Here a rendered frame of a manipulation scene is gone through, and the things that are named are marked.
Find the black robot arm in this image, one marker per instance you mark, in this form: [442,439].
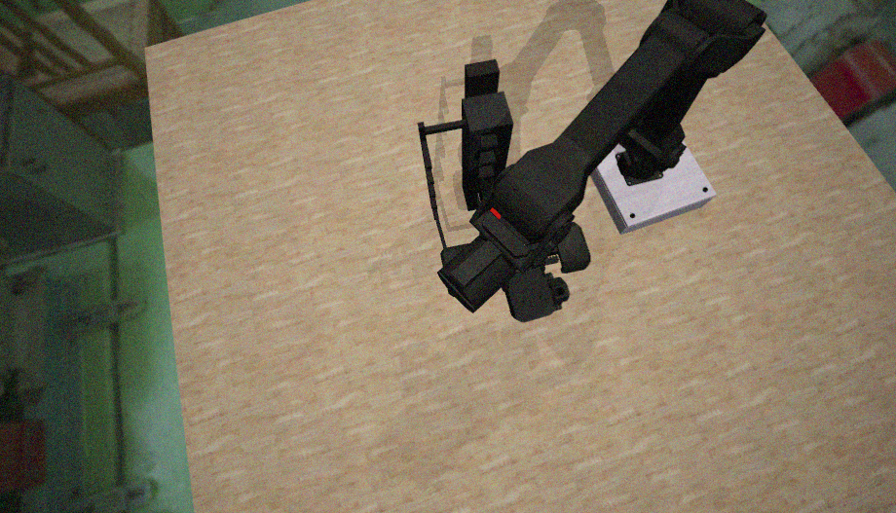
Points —
[640,108]

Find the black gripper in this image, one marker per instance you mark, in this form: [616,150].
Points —
[573,252]

